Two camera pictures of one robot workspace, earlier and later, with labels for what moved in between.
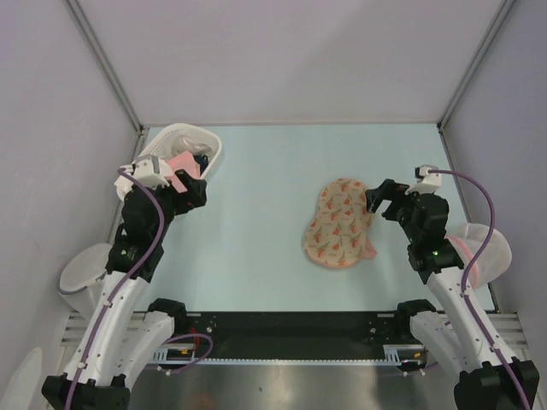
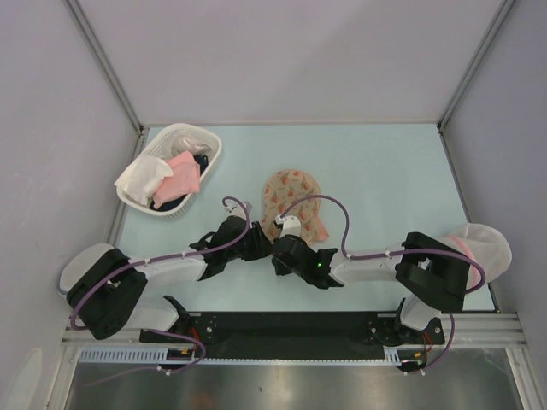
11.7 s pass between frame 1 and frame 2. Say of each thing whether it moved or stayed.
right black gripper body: moved
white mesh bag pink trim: stayed
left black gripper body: moved
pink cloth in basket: stayed
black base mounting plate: stayed
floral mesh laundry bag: moved
